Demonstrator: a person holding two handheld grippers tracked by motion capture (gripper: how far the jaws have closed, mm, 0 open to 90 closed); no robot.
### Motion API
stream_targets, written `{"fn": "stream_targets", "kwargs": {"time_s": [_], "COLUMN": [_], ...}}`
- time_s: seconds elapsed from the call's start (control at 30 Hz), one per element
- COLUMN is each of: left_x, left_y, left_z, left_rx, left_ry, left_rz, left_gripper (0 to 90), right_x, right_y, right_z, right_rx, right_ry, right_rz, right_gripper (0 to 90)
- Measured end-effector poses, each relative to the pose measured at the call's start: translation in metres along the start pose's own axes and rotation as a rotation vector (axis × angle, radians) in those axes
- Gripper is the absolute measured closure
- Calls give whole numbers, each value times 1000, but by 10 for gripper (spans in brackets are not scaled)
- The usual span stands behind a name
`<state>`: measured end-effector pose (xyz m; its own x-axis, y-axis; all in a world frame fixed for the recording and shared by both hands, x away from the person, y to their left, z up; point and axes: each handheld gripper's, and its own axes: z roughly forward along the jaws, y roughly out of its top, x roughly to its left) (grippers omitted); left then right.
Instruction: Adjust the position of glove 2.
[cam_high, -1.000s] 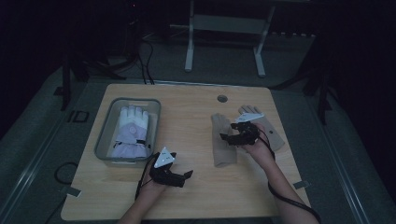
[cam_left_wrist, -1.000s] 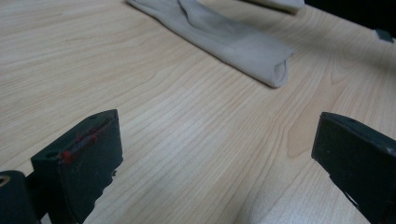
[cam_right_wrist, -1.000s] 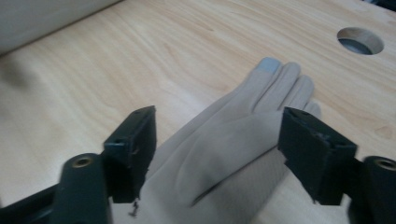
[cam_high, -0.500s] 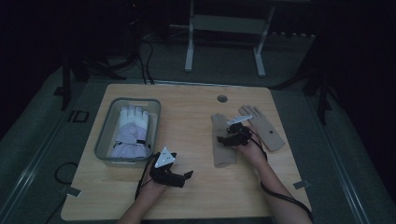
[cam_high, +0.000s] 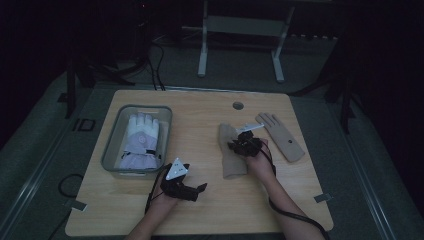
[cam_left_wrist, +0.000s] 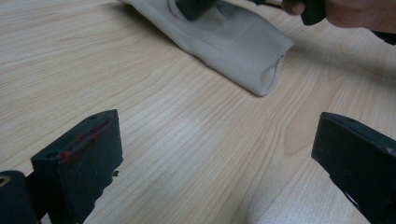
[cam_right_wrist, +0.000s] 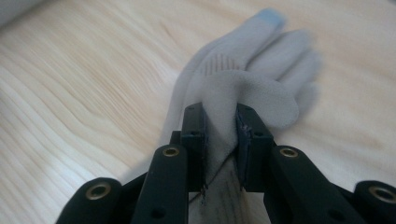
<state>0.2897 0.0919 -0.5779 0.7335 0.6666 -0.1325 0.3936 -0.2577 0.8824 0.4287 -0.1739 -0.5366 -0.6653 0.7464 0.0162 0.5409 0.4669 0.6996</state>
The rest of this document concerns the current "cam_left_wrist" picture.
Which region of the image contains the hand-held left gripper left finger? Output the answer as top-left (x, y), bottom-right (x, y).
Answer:
top-left (30, 108), bottom-right (124, 224)

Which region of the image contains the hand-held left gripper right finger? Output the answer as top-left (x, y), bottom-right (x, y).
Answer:
top-left (311, 111), bottom-right (396, 224)

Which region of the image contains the beige cloth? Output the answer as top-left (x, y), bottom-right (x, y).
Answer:
top-left (118, 0), bottom-right (295, 97)

